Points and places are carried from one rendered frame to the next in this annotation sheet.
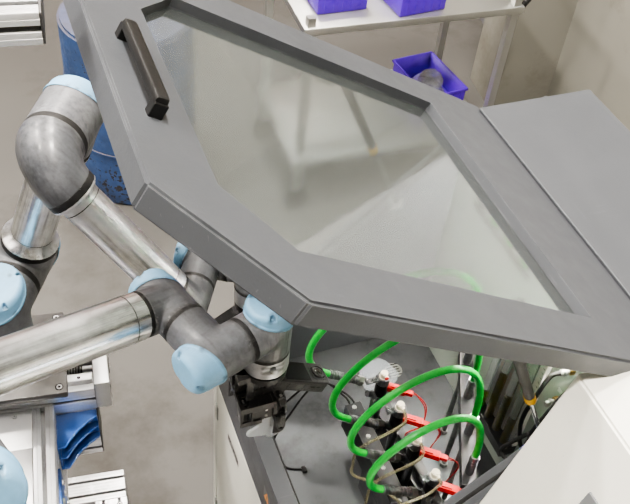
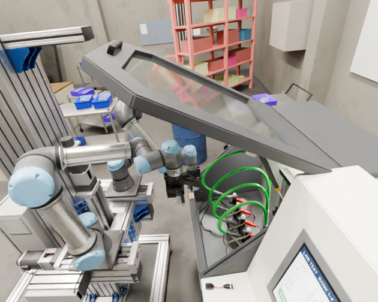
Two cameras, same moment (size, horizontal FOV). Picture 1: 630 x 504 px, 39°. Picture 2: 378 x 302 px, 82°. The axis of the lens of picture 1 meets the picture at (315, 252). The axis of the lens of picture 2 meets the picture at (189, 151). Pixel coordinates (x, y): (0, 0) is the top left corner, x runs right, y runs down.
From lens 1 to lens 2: 0.66 m
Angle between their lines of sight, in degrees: 22
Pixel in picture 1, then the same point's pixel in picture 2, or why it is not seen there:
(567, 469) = (293, 218)
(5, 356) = (71, 150)
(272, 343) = (170, 158)
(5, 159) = not seen: hidden behind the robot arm
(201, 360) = (140, 160)
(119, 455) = (172, 232)
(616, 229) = (322, 134)
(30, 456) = (122, 214)
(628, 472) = (321, 214)
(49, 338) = (89, 148)
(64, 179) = (123, 116)
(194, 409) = not seen: hidden behind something
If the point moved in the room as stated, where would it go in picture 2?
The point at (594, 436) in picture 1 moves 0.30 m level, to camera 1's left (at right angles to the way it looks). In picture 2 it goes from (304, 200) to (211, 184)
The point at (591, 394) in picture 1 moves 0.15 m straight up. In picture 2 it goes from (302, 181) to (312, 141)
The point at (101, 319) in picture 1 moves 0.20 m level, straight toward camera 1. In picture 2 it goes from (111, 145) to (94, 177)
